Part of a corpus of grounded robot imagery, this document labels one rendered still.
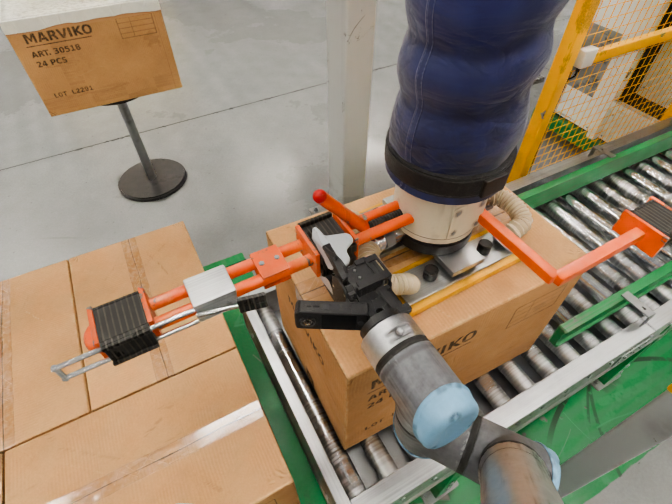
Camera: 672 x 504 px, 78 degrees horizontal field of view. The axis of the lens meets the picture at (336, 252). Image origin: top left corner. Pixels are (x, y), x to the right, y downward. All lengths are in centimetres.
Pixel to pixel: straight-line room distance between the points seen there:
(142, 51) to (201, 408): 164
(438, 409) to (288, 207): 199
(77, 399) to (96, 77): 146
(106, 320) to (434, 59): 59
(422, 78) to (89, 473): 111
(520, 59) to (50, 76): 200
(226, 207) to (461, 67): 203
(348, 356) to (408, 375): 21
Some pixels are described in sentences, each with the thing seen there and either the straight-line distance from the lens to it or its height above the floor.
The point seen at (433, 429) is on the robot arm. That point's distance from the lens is 57.
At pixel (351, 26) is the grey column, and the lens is 173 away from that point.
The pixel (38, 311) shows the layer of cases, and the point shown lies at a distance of 159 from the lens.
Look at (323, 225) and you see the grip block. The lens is 76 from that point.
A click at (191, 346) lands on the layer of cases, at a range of 131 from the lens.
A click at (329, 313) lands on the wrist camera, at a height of 110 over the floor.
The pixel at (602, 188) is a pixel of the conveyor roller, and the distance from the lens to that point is 202.
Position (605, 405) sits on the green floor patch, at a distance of 204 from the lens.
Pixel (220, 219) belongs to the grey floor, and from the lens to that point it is 244.
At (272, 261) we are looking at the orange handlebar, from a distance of 71.
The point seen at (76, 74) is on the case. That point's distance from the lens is 230.
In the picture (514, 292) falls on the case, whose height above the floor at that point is 95.
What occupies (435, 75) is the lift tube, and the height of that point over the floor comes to 137.
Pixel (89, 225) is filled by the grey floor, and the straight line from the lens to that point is 269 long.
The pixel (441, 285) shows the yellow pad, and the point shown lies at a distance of 85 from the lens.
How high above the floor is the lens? 163
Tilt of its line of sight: 48 degrees down
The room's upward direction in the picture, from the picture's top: straight up
